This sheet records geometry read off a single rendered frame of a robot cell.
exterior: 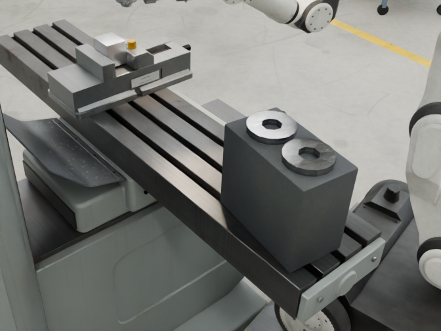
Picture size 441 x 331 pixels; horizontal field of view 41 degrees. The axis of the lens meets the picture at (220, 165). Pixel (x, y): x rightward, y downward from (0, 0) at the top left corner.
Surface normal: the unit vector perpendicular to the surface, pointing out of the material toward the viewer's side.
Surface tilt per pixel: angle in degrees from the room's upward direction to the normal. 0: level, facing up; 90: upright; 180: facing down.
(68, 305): 90
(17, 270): 88
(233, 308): 0
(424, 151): 90
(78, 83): 0
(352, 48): 0
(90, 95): 90
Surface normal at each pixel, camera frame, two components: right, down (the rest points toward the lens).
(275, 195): -0.83, 0.31
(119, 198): 0.66, 0.48
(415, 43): 0.04, -0.79
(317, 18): 0.43, 0.62
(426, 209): -0.59, 0.47
